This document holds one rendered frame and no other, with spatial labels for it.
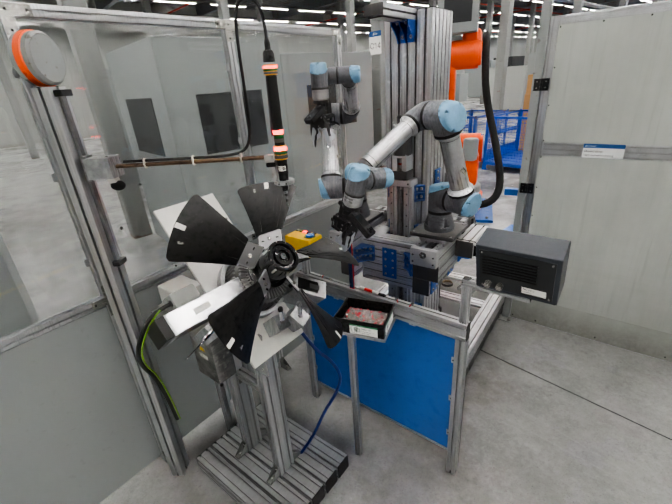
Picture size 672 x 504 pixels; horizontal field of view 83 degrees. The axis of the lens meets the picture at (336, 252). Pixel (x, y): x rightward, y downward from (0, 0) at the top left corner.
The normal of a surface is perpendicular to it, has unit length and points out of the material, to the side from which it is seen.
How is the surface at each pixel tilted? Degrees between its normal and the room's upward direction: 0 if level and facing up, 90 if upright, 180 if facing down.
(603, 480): 0
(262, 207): 39
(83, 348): 90
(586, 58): 90
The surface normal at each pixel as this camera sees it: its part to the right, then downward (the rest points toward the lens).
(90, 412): 0.79, 0.20
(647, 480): -0.07, -0.91
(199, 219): 0.40, 0.06
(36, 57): 1.00, -0.04
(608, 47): -0.61, 0.37
